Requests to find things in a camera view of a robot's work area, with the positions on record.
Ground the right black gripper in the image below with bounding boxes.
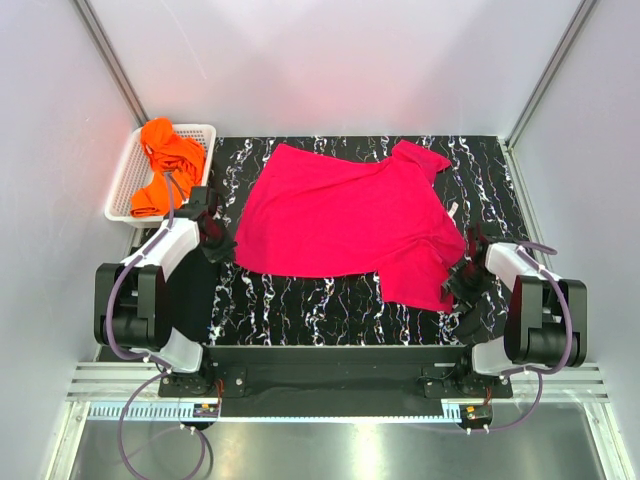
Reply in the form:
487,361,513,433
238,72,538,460
440,262,494,313

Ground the magenta pink t shirt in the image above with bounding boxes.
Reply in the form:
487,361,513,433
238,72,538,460
235,141,466,313

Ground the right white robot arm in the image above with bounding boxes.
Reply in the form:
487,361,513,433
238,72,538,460
442,224,588,397

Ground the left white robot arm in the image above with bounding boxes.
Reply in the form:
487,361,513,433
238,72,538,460
93,186,235,396

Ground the orange t shirt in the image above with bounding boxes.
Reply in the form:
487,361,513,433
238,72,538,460
130,117,206,218

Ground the white plastic basket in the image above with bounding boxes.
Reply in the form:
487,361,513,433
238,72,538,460
104,124,217,229

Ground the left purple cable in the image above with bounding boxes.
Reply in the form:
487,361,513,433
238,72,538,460
102,172,216,477

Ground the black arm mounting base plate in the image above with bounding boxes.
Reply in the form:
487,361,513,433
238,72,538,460
159,345,513,400

